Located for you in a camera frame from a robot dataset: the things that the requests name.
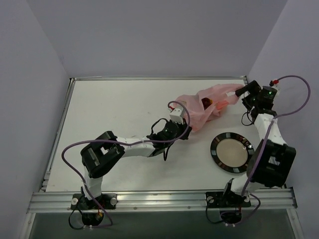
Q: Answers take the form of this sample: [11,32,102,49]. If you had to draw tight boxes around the pink floral plastic bag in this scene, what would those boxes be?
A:
[176,84,244,132]

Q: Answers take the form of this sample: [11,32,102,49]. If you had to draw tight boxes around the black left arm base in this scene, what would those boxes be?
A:
[68,189,118,230]

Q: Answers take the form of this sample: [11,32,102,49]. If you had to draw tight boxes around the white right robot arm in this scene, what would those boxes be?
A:
[221,81,296,206]

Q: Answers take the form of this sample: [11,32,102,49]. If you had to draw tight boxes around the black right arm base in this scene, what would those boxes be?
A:
[205,179,251,226]

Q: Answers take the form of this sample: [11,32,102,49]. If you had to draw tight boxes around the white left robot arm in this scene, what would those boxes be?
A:
[80,119,192,209]

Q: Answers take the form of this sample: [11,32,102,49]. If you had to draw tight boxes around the dark red fake grapes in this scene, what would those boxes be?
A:
[201,98,212,110]

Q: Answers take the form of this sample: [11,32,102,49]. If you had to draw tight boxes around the dark rimmed beige plate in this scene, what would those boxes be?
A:
[210,132,255,174]

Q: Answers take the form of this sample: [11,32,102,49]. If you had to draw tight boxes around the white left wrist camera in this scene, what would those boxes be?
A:
[169,107,185,124]

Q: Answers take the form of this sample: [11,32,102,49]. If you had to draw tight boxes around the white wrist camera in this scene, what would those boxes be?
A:
[169,107,185,124]
[269,79,280,97]

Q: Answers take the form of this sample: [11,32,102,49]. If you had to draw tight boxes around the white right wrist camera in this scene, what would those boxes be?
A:
[269,79,280,97]

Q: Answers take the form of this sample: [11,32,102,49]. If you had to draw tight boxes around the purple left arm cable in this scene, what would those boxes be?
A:
[61,101,192,229]

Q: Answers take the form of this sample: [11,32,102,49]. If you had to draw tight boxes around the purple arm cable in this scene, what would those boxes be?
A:
[61,101,192,229]
[239,75,312,222]

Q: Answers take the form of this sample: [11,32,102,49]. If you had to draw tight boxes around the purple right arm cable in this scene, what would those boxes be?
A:
[239,75,312,222]

